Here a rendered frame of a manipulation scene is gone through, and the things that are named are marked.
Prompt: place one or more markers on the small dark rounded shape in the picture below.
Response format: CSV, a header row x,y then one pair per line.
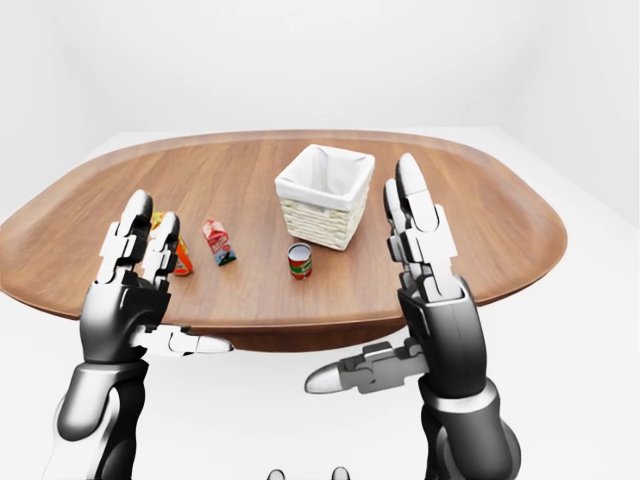
x,y
341,473
276,474

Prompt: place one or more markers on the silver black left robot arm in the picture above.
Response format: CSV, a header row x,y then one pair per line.
x,y
95,425

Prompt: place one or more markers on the white lined wicker basket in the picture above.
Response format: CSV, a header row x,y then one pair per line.
x,y
325,195

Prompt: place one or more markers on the red green labelled tin can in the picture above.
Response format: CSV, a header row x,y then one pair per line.
x,y
300,261

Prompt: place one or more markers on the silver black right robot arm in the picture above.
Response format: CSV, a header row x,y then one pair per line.
x,y
465,435

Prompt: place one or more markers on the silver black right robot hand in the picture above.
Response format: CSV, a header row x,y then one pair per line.
x,y
440,320

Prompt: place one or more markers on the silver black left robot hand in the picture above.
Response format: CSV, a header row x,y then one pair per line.
x,y
120,305

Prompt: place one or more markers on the red white milk carton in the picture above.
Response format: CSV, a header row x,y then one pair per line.
x,y
220,245

